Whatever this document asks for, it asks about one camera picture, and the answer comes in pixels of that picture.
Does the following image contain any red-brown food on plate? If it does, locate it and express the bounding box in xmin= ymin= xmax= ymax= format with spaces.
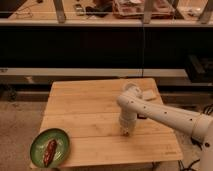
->
xmin=43 ymin=139 xmax=57 ymax=167

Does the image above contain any wooden table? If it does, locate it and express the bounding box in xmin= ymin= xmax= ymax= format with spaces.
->
xmin=30 ymin=77 xmax=184 ymax=171

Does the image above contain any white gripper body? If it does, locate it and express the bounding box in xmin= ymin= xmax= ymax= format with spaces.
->
xmin=119 ymin=117 xmax=136 ymax=134

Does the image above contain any black cable on floor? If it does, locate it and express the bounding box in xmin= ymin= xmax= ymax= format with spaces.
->
xmin=178 ymin=136 xmax=204 ymax=171

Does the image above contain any dark device on shelf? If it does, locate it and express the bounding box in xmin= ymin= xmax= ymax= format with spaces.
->
xmin=85 ymin=3 xmax=112 ymax=17

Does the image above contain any dark red snack bar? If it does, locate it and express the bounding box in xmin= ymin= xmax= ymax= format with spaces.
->
xmin=137 ymin=114 xmax=147 ymax=119

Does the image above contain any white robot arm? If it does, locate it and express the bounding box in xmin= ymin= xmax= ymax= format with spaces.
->
xmin=117 ymin=84 xmax=213 ymax=171

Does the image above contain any clutter tray on shelf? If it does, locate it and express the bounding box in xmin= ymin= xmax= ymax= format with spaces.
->
xmin=113 ymin=0 xmax=174 ymax=18

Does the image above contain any green plate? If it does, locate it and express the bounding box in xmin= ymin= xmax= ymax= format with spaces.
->
xmin=30 ymin=128 xmax=70 ymax=168

